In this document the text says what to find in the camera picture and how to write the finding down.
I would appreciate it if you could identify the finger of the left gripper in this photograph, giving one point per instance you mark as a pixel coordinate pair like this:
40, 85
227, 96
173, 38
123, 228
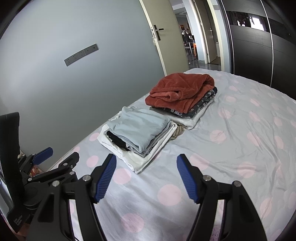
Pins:
42, 156
70, 162

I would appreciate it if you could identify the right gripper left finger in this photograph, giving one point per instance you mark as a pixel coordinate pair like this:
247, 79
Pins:
52, 221

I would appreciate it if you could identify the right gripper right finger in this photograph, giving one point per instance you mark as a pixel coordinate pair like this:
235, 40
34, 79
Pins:
240, 220

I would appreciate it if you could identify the light blue-grey garment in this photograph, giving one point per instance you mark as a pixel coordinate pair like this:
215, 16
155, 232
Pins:
138, 127

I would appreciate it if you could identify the white folded garment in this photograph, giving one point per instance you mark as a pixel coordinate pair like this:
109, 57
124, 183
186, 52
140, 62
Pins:
133, 159

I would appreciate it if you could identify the polka dot bed sheet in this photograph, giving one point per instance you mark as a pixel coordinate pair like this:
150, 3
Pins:
247, 134

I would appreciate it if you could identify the tan striped folded garment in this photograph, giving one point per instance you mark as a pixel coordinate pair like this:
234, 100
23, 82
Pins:
179, 130

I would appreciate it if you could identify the white folded cloth under red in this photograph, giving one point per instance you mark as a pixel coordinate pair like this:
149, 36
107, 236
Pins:
190, 119

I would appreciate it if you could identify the black floral folded garment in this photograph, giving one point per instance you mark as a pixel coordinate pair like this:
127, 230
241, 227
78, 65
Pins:
200, 105

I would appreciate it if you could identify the rust red fleece garment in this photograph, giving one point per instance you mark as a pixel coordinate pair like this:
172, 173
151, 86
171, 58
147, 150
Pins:
180, 91

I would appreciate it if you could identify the beige bedroom door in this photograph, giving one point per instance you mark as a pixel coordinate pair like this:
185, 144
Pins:
166, 34

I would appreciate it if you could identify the dark sliding wardrobe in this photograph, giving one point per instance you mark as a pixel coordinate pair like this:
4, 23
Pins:
261, 38

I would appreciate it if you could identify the grey wall socket strip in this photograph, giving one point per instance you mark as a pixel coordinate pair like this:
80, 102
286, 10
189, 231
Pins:
80, 54

